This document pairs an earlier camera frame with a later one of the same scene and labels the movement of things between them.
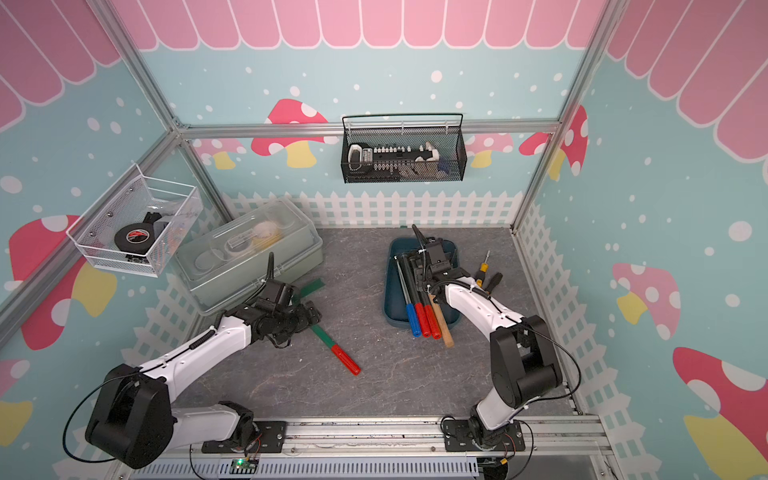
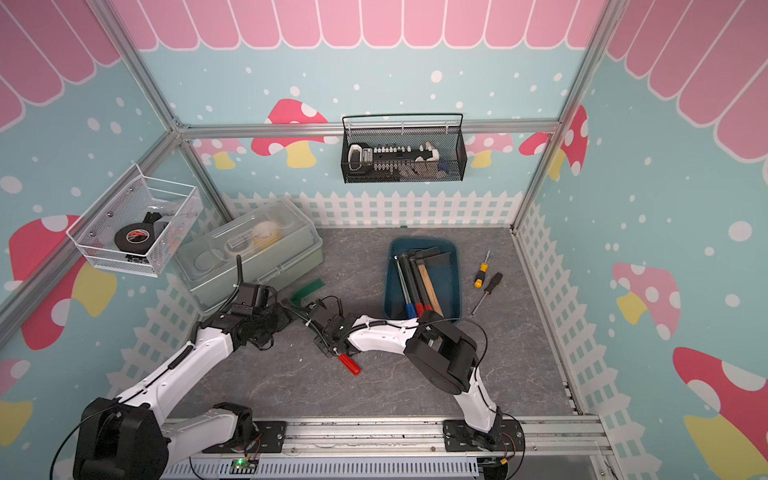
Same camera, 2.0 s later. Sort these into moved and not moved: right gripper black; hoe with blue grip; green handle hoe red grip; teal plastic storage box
Moved: right gripper black
Not moved: teal plastic storage box; hoe with blue grip; green handle hoe red grip
